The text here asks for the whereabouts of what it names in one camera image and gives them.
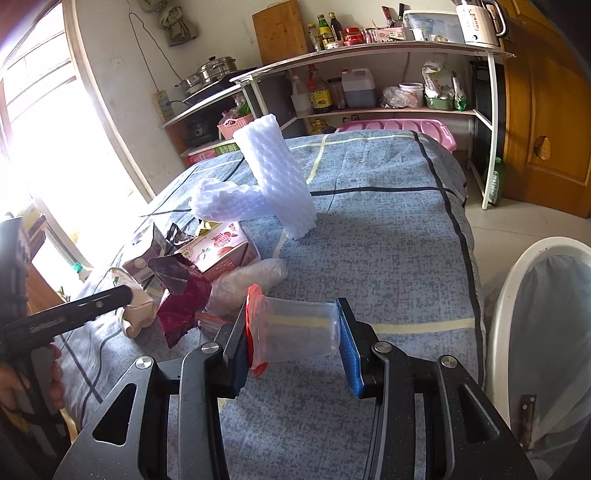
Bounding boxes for window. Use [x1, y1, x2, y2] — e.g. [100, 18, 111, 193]
[0, 9, 158, 278]

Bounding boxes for black induction cooker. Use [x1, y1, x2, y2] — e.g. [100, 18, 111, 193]
[182, 78, 241, 104]

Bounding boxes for cooking oil bottle red label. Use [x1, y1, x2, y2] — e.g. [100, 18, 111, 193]
[307, 65, 332, 114]

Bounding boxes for large white foam net sleeve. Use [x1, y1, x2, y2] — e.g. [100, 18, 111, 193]
[232, 114, 318, 241]

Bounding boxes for wooden cutting board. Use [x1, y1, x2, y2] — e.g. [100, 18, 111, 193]
[252, 0, 309, 65]

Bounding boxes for blue plaid bedsheet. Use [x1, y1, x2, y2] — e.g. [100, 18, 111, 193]
[53, 130, 485, 480]

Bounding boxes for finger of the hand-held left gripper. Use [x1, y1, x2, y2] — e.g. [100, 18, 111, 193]
[0, 285, 145, 344]

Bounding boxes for pink storage box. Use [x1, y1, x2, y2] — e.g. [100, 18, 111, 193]
[335, 117, 458, 151]

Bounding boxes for steel steamer pot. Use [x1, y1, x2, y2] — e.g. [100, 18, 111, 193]
[174, 56, 236, 95]

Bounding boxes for green glass bottle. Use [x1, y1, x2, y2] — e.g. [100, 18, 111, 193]
[488, 158, 504, 206]

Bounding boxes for clear storage box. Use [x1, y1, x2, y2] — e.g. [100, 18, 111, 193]
[402, 10, 465, 43]

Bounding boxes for white round trash bin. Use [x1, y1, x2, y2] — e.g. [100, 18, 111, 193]
[485, 236, 591, 480]

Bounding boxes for green white food bags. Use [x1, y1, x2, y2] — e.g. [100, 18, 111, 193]
[422, 62, 467, 112]

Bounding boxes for dark liquid plastic jug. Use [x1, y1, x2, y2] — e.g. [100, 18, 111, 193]
[341, 68, 377, 109]

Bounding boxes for pink drink carton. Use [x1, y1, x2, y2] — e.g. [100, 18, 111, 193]
[178, 222, 262, 282]

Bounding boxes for person's left hand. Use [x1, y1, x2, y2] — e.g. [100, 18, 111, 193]
[0, 345, 65, 416]

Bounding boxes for grey bin liner bag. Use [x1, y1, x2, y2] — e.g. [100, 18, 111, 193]
[522, 249, 591, 462]

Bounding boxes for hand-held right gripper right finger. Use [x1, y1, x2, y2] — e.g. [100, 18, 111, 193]
[336, 298, 539, 480]

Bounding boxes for clear plastic cup red lid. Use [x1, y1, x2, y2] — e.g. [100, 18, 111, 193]
[247, 285, 342, 377]

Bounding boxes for white plastic bottle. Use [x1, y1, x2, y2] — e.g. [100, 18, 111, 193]
[290, 74, 310, 116]

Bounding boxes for pink woven basket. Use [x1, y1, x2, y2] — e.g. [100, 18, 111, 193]
[218, 115, 254, 140]

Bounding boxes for white electric kettle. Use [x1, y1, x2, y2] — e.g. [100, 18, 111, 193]
[455, 0, 509, 47]

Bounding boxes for black appliance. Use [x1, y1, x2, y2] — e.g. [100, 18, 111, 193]
[471, 60, 495, 160]

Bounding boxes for white power strip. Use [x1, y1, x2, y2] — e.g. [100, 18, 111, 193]
[154, 90, 172, 123]

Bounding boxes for hanging grey cloth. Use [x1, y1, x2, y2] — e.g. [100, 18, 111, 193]
[139, 0, 201, 47]

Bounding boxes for clear crumpled plastic bag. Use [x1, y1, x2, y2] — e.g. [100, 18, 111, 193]
[205, 258, 288, 317]

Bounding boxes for wooden door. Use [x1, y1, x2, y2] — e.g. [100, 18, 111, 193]
[496, 0, 591, 206]

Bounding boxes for dark rice cooker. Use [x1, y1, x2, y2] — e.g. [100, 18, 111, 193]
[182, 117, 218, 144]

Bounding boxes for maroon snack wrapper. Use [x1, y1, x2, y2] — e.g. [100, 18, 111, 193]
[148, 254, 213, 349]

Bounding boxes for small white foam net sleeve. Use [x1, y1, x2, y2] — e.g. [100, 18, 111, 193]
[189, 180, 264, 222]

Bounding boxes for white plastic tub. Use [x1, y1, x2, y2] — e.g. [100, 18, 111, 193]
[399, 83, 424, 108]

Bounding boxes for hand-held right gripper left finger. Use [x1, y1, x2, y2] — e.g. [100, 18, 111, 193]
[53, 302, 252, 480]

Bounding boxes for crumpled beige wrapper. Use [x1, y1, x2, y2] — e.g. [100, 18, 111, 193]
[111, 268, 158, 340]

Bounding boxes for green label sauce bottle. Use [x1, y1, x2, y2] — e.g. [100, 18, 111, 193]
[316, 15, 335, 49]

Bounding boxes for white metal shelf rack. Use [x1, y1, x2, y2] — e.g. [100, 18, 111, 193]
[161, 41, 515, 210]

